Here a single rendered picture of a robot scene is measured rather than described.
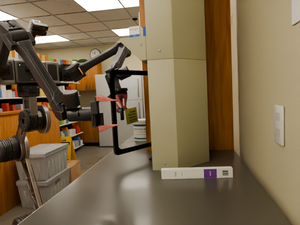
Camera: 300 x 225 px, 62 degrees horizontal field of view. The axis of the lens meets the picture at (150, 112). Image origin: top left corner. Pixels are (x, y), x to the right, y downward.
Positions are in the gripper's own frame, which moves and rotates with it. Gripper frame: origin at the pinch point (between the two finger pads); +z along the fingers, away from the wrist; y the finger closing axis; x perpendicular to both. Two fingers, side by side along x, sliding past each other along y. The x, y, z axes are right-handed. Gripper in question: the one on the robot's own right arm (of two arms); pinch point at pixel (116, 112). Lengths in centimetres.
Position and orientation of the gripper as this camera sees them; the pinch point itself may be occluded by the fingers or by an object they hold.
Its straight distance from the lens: 100.6
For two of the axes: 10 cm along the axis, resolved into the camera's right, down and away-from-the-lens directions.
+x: 1.6, -0.8, 9.8
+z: 9.9, -0.5, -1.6
